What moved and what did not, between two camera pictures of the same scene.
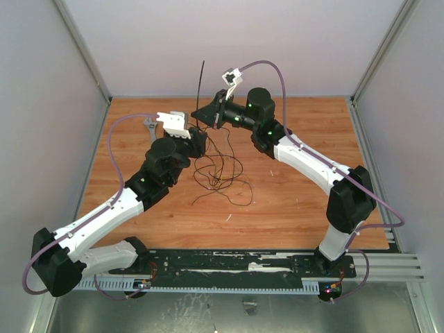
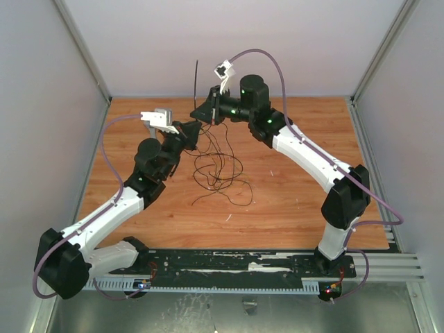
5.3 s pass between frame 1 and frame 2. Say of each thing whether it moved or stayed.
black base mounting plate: stayed
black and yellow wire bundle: stayed
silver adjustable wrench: stayed
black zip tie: moved
